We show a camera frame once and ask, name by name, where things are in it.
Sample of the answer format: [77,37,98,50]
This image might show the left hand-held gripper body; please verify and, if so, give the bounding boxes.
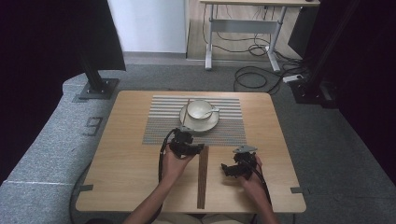
[168,125,196,161]

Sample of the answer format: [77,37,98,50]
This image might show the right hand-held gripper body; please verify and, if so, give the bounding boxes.
[233,145,260,181]

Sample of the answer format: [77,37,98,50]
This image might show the white round plate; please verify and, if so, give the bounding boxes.
[179,102,220,133]

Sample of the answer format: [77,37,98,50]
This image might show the row of brown chopsticks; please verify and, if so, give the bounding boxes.
[196,145,210,210]

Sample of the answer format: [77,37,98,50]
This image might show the single brown wooden chopstick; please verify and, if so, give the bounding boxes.
[182,98,191,127]

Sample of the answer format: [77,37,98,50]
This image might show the person's right hand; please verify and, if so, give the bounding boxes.
[241,154,265,195]

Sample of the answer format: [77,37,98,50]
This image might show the person's left hand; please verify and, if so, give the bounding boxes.
[162,144,195,185]

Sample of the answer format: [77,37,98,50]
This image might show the striped grey placemat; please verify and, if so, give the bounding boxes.
[142,94,247,147]

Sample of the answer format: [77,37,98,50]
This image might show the white bowl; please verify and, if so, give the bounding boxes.
[186,99,214,120]

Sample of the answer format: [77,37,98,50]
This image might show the white ceramic spoon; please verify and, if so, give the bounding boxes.
[202,106,220,119]

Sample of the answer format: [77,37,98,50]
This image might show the person's lap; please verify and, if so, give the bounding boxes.
[155,213,247,224]

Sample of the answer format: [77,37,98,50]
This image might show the white power strip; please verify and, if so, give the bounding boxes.
[282,74,304,84]

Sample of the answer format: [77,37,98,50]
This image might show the black metal stand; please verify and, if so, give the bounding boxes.
[76,46,120,101]
[289,0,362,108]

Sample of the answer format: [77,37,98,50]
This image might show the white desk with metal legs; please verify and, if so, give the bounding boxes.
[199,0,321,73]

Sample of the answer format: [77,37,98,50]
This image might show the black curtain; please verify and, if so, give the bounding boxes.
[288,0,396,185]
[0,0,127,185]

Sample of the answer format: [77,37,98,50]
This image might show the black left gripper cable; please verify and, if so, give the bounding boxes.
[157,128,177,188]

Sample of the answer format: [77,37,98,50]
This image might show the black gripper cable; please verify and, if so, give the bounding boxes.
[157,128,177,188]
[248,158,273,206]

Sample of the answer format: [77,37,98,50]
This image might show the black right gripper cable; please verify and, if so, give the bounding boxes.
[248,158,273,206]

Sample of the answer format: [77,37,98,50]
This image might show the black cable loop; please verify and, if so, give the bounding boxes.
[233,65,269,92]

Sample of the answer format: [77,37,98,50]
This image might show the tangled black desk cables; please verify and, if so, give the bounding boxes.
[202,4,302,62]

